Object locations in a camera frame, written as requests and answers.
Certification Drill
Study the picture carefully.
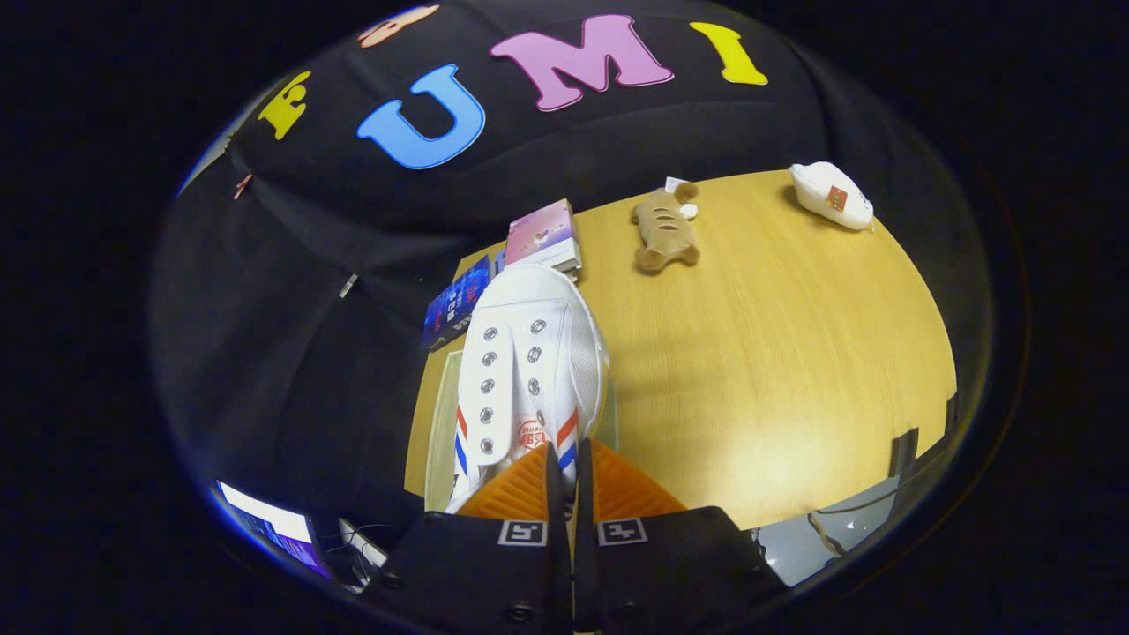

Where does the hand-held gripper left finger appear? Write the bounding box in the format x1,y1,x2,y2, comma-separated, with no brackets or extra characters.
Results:
360,441,572,634

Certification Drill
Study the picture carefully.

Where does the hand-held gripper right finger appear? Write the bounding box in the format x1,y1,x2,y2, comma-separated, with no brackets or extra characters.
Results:
573,437,792,634

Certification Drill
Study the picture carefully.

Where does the pale green fabric storage box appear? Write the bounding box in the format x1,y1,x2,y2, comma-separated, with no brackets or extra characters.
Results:
423,348,620,514

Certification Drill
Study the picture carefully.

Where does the white canvas shoe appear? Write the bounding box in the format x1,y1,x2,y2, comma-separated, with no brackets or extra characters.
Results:
444,263,611,515

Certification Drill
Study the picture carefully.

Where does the white rectangular device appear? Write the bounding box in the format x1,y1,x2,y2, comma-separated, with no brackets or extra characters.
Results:
338,518,389,570

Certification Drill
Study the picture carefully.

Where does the dark blue book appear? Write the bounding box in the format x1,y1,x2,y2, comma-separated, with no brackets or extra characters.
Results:
422,256,493,354

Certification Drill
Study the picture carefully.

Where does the pink cover book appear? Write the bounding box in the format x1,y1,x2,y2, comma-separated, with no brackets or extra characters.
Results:
505,198,583,273

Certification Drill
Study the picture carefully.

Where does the black backdrop cloth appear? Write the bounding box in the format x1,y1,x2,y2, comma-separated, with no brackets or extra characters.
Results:
150,0,993,565

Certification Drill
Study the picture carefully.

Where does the brown plush toy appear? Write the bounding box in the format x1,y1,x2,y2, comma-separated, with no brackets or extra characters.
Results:
630,176,702,274

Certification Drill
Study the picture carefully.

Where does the computer monitor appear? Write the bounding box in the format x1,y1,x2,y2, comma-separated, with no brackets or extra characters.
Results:
216,480,334,583

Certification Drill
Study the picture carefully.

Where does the white pouch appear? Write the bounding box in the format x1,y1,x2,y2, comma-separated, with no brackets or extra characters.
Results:
789,161,876,233

